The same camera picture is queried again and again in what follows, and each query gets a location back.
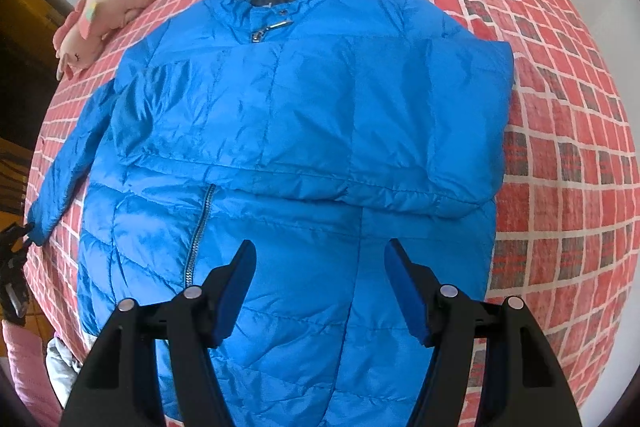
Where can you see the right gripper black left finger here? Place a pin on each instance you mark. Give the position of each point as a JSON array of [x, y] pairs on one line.
[[118, 384]]

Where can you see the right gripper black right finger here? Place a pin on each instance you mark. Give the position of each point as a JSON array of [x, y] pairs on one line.
[[523, 383]]

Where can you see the blue puffer jacket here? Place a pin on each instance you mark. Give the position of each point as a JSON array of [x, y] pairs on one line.
[[319, 130]]

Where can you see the pink quilted blanket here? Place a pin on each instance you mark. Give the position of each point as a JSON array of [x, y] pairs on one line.
[[29, 374]]

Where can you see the red plaid bed sheet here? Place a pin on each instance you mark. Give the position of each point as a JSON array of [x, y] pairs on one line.
[[568, 214]]

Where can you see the yellow wooden cabinet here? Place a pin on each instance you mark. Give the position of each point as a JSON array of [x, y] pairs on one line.
[[27, 85]]

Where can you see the pink unicorn plush toy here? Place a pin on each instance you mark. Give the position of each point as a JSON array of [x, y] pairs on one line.
[[79, 42]]

